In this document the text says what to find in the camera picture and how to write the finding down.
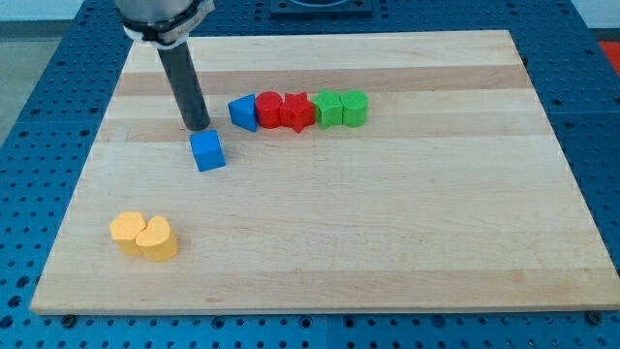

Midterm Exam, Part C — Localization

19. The blue cube block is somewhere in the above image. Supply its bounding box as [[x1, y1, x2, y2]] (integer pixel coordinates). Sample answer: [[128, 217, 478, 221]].
[[190, 130, 226, 172]]

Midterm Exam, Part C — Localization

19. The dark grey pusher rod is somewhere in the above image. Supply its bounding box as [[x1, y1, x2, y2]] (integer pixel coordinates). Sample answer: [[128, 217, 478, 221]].
[[158, 42, 210, 131]]

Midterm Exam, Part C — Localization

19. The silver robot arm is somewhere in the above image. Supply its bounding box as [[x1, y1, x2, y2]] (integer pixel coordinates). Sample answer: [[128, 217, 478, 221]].
[[114, 0, 215, 49]]

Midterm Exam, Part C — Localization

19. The red star block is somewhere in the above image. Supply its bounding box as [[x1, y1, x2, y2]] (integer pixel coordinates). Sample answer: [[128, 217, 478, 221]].
[[280, 92, 316, 133]]

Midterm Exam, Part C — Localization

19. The green star block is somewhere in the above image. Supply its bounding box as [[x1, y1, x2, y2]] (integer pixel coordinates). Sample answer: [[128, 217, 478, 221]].
[[312, 89, 343, 129]]

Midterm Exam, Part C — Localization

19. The red cylinder block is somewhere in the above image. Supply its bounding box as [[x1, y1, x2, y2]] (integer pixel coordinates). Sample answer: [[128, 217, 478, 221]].
[[255, 91, 283, 129]]

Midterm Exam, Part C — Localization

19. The green cylinder block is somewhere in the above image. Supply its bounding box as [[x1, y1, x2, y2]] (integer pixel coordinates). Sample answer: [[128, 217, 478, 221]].
[[340, 90, 369, 127]]

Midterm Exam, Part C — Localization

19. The blue triangle block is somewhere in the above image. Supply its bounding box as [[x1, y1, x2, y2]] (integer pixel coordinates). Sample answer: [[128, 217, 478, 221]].
[[228, 94, 258, 132]]

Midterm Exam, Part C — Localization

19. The light wooden board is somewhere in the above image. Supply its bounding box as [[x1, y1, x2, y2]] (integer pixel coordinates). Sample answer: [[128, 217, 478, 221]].
[[31, 30, 619, 316]]

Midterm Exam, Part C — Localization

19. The yellow heart block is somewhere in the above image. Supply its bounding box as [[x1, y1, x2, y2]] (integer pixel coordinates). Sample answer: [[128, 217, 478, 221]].
[[135, 216, 179, 262]]

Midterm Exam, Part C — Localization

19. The yellow hexagon block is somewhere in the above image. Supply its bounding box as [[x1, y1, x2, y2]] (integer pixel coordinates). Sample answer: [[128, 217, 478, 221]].
[[108, 211, 146, 255]]

